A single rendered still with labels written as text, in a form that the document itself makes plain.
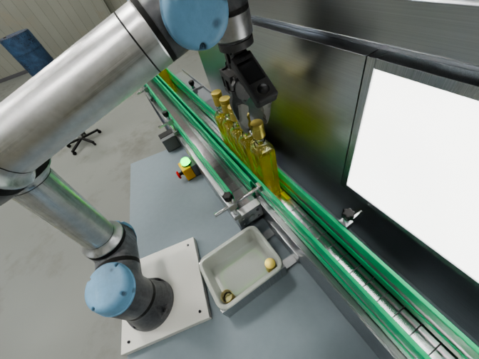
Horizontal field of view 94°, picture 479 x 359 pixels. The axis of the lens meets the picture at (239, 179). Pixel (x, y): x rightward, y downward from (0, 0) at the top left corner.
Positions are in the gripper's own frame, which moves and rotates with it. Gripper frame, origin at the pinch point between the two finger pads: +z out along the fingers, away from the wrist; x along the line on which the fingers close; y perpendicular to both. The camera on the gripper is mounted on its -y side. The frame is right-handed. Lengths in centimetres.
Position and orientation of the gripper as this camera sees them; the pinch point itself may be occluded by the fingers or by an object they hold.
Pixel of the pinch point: (256, 125)
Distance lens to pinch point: 59.2
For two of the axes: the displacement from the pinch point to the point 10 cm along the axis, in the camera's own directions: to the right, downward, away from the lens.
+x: -8.7, 4.7, -1.3
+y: -4.3, -6.2, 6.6
